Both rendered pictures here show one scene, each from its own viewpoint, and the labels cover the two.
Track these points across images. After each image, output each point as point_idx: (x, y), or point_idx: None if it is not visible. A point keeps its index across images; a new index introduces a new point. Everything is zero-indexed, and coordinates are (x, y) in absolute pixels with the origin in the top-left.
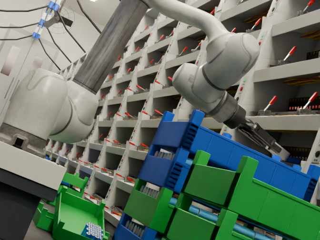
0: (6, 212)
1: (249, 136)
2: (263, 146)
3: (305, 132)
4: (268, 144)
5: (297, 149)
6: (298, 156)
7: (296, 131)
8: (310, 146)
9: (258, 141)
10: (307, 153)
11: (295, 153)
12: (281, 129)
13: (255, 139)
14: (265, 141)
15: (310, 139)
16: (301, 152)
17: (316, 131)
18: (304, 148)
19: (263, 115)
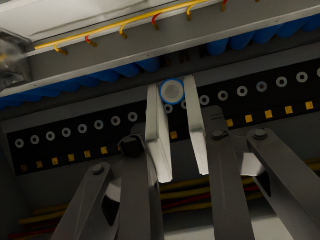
0: None
1: (305, 214)
2: (212, 134)
3: (252, 177)
4: (91, 181)
5: (304, 105)
6: (291, 84)
7: (313, 167)
8: (289, 120)
9: (210, 177)
10: (239, 109)
11: (317, 87)
12: (183, 233)
13: (234, 192)
14: (78, 207)
15: (306, 137)
16: (281, 101)
17: (188, 192)
18: (262, 118)
19: None
